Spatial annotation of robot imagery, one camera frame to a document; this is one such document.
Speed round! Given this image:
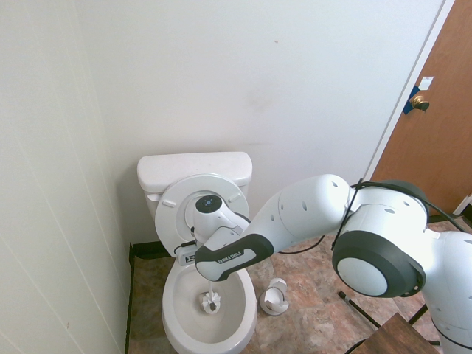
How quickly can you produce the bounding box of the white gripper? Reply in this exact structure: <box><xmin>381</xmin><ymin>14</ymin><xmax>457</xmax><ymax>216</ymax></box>
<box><xmin>177</xmin><ymin>250</ymin><xmax>198</xmax><ymax>267</ymax></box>

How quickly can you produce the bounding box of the white toilet brush grey handle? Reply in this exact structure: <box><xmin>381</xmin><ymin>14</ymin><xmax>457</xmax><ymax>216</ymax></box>
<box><xmin>198</xmin><ymin>280</ymin><xmax>223</xmax><ymax>315</ymax></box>

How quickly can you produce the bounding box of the white toilet seat lid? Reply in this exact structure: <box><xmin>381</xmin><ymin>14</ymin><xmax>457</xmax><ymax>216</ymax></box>
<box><xmin>184</xmin><ymin>191</ymin><xmax>202</xmax><ymax>232</ymax></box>

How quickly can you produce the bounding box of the white toilet tank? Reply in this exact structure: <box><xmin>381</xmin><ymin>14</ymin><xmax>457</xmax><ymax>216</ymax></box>
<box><xmin>142</xmin><ymin>180</ymin><xmax>251</xmax><ymax>222</ymax></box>

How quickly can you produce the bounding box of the white toilet bowl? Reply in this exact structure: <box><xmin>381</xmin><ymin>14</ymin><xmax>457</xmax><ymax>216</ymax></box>
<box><xmin>161</xmin><ymin>254</ymin><xmax>258</xmax><ymax>354</ymax></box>

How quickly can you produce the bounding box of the white toilet tank lid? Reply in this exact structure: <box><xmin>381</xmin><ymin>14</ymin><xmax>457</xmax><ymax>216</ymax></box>
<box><xmin>136</xmin><ymin>151</ymin><xmax>254</xmax><ymax>192</ymax></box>

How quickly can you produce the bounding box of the white toilet brush holder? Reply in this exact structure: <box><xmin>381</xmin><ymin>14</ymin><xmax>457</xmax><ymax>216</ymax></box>
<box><xmin>260</xmin><ymin>278</ymin><xmax>289</xmax><ymax>317</ymax></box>

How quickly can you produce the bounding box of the black baseboard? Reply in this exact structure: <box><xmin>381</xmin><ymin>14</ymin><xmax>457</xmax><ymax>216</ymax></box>
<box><xmin>129</xmin><ymin>241</ymin><xmax>174</xmax><ymax>261</ymax></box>
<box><xmin>124</xmin><ymin>243</ymin><xmax>135</xmax><ymax>354</ymax></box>

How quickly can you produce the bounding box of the brown wooden table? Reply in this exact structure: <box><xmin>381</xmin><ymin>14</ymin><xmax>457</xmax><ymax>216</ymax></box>
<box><xmin>363</xmin><ymin>312</ymin><xmax>443</xmax><ymax>354</ymax></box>

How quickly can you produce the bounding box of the blue tape strip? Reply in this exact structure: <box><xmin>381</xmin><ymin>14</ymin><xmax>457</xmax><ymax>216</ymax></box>
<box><xmin>403</xmin><ymin>84</ymin><xmax>423</xmax><ymax>115</ymax></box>

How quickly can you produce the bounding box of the brown wooden door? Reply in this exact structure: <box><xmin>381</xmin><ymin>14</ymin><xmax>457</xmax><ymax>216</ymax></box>
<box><xmin>370</xmin><ymin>0</ymin><xmax>472</xmax><ymax>217</ymax></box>

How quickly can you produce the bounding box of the brass door knob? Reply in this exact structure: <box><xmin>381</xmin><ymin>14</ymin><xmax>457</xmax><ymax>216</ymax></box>
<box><xmin>411</xmin><ymin>94</ymin><xmax>431</xmax><ymax>111</ymax></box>

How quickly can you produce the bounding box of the black camera cable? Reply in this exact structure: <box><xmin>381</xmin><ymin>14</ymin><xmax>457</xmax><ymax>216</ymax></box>
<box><xmin>276</xmin><ymin>178</ymin><xmax>465</xmax><ymax>255</ymax></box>

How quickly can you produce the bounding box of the black camera tripod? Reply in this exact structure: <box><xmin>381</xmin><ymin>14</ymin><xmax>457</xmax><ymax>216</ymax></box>
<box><xmin>338</xmin><ymin>290</ymin><xmax>440</xmax><ymax>347</ymax></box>

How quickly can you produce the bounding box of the black power cable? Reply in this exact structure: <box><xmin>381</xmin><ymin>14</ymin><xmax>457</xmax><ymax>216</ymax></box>
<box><xmin>344</xmin><ymin>337</ymin><xmax>369</xmax><ymax>354</ymax></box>

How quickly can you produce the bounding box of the white door frame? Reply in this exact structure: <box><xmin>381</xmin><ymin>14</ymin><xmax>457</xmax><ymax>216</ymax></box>
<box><xmin>363</xmin><ymin>0</ymin><xmax>458</xmax><ymax>181</ymax></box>

